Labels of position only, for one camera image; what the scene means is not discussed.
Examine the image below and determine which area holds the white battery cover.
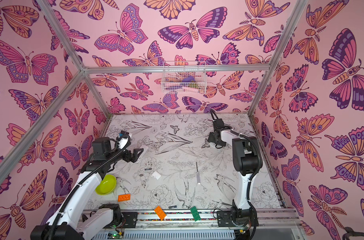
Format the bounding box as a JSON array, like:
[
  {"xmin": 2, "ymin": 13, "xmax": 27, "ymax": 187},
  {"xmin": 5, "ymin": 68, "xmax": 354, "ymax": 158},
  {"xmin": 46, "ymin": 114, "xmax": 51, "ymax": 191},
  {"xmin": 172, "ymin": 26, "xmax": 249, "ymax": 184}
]
[{"xmin": 152, "ymin": 171, "xmax": 162, "ymax": 180}]

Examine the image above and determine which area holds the orange lego brick on rail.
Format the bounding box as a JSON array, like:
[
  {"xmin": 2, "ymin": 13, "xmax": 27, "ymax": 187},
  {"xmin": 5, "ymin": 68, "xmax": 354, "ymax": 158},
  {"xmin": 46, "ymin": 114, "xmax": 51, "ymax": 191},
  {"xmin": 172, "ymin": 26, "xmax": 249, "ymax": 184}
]
[{"xmin": 154, "ymin": 206, "xmax": 167, "ymax": 221}]

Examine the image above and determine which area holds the orange lego brick left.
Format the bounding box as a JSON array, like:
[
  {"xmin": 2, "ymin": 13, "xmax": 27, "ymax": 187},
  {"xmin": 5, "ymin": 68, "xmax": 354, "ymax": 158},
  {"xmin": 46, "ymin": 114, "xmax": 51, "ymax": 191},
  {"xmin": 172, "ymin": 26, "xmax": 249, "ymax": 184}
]
[{"xmin": 118, "ymin": 194, "xmax": 131, "ymax": 202}]

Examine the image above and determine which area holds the white slotted cable duct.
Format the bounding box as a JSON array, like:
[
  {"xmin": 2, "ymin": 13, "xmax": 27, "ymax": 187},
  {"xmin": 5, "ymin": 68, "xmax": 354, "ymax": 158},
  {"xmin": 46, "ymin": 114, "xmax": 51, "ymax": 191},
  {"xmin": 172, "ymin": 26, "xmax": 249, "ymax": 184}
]
[{"xmin": 93, "ymin": 230, "xmax": 236, "ymax": 240}]

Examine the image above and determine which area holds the aluminium front rail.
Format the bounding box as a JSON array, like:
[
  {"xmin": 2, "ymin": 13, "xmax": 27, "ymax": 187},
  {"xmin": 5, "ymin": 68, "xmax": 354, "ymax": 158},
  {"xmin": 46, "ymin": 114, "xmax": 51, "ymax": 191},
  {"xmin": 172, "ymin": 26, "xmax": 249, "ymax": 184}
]
[{"xmin": 60, "ymin": 209, "xmax": 301, "ymax": 231}]

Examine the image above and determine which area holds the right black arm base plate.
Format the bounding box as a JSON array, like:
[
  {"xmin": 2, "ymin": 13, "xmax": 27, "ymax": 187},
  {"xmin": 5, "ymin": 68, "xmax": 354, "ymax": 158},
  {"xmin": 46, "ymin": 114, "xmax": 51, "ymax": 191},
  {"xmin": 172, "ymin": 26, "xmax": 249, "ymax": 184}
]
[{"xmin": 213, "ymin": 209, "xmax": 259, "ymax": 228}]

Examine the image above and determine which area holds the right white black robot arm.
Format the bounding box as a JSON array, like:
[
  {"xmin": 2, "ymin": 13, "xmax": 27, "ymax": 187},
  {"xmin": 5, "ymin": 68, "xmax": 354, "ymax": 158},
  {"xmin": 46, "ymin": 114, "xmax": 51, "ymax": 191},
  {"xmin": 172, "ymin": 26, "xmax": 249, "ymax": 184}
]
[{"xmin": 208, "ymin": 110, "xmax": 263, "ymax": 225}]

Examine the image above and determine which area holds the small green circuit board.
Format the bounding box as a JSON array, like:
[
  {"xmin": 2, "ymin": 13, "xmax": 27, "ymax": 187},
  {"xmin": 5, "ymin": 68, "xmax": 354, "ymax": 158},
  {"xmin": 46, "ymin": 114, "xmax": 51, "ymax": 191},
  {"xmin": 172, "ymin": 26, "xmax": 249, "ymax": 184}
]
[{"xmin": 107, "ymin": 231, "xmax": 124, "ymax": 240}]

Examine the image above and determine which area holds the lime green bowl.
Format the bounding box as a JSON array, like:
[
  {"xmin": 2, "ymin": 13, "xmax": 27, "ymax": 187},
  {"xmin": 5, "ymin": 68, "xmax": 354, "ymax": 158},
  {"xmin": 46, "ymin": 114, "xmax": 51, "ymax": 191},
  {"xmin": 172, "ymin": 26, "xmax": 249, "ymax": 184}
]
[{"xmin": 95, "ymin": 175, "xmax": 117, "ymax": 196}]

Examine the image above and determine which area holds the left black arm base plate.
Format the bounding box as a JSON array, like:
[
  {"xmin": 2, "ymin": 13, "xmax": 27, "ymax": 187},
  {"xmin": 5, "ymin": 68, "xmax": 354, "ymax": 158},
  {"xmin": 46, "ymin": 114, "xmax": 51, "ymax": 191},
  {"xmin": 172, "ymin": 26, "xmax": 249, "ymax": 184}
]
[{"xmin": 108, "ymin": 212, "xmax": 138, "ymax": 229}]

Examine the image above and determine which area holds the purple object in basket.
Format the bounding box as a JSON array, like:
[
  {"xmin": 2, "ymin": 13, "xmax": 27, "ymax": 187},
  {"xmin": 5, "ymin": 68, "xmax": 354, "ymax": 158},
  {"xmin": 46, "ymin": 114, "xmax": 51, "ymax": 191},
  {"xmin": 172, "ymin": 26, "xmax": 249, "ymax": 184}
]
[{"xmin": 181, "ymin": 76, "xmax": 196, "ymax": 84}]

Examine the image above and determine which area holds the green lego brick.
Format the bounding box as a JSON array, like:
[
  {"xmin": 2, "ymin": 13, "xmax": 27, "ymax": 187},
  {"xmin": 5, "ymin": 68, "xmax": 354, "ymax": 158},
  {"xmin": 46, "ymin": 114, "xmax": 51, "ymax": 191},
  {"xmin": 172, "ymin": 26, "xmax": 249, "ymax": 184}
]
[{"xmin": 190, "ymin": 206, "xmax": 201, "ymax": 222}]

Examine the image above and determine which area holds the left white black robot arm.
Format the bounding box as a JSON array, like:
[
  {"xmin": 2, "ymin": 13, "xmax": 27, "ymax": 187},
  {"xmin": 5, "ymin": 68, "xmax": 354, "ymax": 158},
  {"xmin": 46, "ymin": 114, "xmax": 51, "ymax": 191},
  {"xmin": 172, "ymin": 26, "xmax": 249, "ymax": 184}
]
[{"xmin": 30, "ymin": 131, "xmax": 149, "ymax": 240}]

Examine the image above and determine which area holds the white wire basket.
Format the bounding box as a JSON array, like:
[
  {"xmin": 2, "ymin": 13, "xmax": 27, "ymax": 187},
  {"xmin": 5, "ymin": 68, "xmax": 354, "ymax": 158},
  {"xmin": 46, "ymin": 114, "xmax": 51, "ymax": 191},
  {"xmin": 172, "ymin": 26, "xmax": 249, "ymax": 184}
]
[{"xmin": 160, "ymin": 61, "xmax": 207, "ymax": 95}]

